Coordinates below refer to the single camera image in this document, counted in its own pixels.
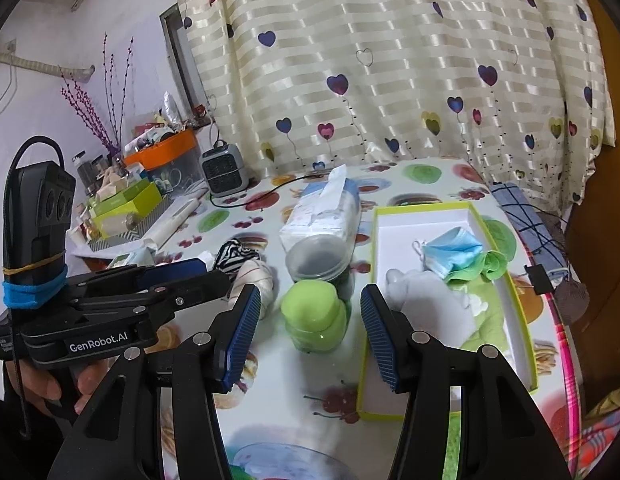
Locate green rabbit towel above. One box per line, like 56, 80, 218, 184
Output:
452, 278, 509, 353

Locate blue face mask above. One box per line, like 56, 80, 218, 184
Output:
413, 226, 483, 280

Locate grey white sock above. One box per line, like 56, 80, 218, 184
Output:
386, 269, 476, 348

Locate green cleaning cloth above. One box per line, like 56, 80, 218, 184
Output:
445, 250, 508, 283

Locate person's left hand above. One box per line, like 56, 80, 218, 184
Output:
4, 361, 108, 415

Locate wet wipes pack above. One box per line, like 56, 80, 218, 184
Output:
107, 247, 155, 269

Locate rolled black white sock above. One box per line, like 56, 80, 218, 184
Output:
213, 238, 261, 280

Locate green cardboard box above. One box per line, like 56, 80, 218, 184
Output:
90, 179, 162, 238

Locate cream rolled sock red stripe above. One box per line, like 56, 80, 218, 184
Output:
229, 259, 275, 320

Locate chevron patterned tray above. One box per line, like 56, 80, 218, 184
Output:
88, 198, 172, 252

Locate white green-rimmed tray box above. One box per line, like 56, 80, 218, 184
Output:
372, 202, 538, 391

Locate green cream jar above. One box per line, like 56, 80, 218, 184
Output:
281, 280, 348, 353

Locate orange plastic bin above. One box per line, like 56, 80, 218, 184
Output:
124, 129, 198, 171

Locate grey mini heater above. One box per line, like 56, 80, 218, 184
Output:
201, 140, 249, 197

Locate clear lidded dark jar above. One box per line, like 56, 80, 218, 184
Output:
285, 234, 354, 301

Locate purple dried flower branches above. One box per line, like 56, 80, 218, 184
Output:
60, 34, 135, 156

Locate pink hoop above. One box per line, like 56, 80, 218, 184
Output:
519, 238, 586, 466

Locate white tissue pack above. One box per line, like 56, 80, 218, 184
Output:
279, 165, 362, 252

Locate heart patterned curtain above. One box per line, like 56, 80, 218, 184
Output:
176, 0, 616, 210

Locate black heater cable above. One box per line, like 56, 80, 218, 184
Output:
208, 171, 336, 209

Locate black left camera box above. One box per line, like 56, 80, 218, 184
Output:
2, 136, 76, 310

